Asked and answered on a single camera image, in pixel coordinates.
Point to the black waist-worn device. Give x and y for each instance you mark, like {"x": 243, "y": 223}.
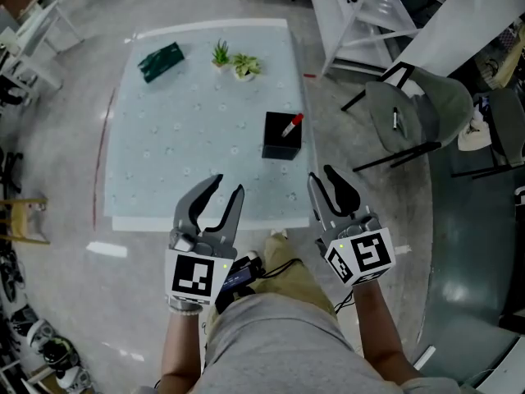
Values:
{"x": 238, "y": 277}

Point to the person's right forearm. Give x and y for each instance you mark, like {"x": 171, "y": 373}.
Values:
{"x": 377, "y": 322}

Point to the white cloth bag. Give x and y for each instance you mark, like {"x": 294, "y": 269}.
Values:
{"x": 476, "y": 136}

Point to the red and white marker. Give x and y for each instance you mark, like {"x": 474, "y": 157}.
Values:
{"x": 292, "y": 125}

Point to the person's grey shirt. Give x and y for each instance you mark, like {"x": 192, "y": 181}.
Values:
{"x": 279, "y": 351}

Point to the person's khaki trousers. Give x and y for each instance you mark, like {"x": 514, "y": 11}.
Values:
{"x": 295, "y": 277}

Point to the white table with patterned cloth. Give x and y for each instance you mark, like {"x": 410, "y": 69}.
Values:
{"x": 184, "y": 138}

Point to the small white side table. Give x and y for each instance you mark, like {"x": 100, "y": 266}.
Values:
{"x": 33, "y": 27}

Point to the grey chair with black legs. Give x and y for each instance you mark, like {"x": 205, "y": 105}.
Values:
{"x": 508, "y": 125}
{"x": 443, "y": 97}

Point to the person's left forearm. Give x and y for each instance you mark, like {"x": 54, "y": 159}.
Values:
{"x": 180, "y": 343}

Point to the white power strip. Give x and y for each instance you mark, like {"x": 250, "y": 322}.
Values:
{"x": 424, "y": 357}

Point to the spiky potted plant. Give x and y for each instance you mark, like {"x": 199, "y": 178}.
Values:
{"x": 220, "y": 56}

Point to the yellow wooden chair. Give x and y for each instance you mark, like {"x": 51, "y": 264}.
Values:
{"x": 18, "y": 220}

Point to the black square pen holder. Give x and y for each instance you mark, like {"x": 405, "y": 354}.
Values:
{"x": 277, "y": 138}

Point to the dark green packet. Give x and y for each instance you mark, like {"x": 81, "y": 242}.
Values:
{"x": 162, "y": 62}

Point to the white metal shelf rack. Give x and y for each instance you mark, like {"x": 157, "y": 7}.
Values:
{"x": 352, "y": 6}

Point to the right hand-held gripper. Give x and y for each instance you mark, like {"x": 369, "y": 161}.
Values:
{"x": 369, "y": 253}

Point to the leafy potted plant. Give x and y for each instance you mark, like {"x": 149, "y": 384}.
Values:
{"x": 246, "y": 66}

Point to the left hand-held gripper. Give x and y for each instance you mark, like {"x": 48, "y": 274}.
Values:
{"x": 193, "y": 275}

